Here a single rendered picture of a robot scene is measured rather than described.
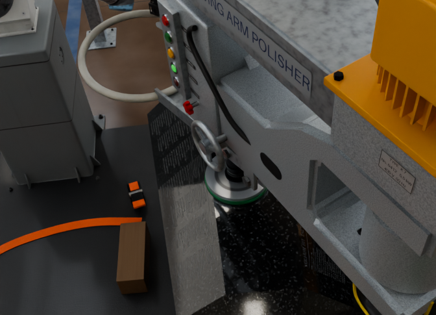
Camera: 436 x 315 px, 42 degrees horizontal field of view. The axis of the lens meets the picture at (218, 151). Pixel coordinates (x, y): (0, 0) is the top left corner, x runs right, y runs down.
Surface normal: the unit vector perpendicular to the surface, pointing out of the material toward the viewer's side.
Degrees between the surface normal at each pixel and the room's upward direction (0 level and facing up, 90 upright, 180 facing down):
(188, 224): 45
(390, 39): 90
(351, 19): 0
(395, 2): 90
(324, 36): 0
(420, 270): 90
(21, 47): 0
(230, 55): 90
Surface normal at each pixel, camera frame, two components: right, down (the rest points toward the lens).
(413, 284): -0.11, 0.76
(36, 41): -0.07, -0.65
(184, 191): -0.75, -0.37
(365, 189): -0.84, 0.45
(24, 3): 0.04, 0.07
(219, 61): 0.54, 0.61
